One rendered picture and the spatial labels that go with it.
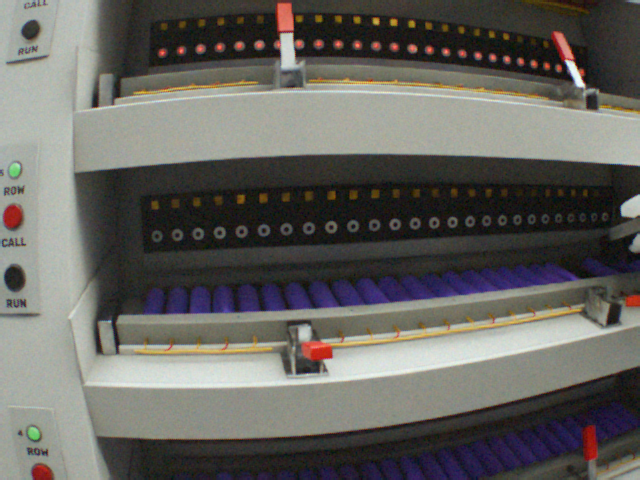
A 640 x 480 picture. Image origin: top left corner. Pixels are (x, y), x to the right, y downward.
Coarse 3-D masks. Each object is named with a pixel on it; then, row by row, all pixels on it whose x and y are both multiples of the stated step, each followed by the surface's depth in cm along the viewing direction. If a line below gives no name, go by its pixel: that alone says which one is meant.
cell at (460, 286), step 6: (444, 276) 52; (450, 276) 51; (456, 276) 51; (450, 282) 50; (456, 282) 50; (462, 282) 49; (456, 288) 49; (462, 288) 48; (468, 288) 47; (474, 288) 48; (462, 294) 47
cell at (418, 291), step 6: (408, 276) 51; (414, 276) 51; (402, 282) 51; (408, 282) 50; (414, 282) 50; (420, 282) 50; (408, 288) 49; (414, 288) 49; (420, 288) 48; (426, 288) 48; (414, 294) 48; (420, 294) 47; (426, 294) 46; (432, 294) 46
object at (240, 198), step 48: (192, 192) 52; (240, 192) 52; (288, 192) 53; (336, 192) 54; (384, 192) 54; (432, 192) 55; (480, 192) 56; (528, 192) 57; (576, 192) 58; (144, 240) 52; (192, 240) 52; (240, 240) 53; (288, 240) 54; (336, 240) 55
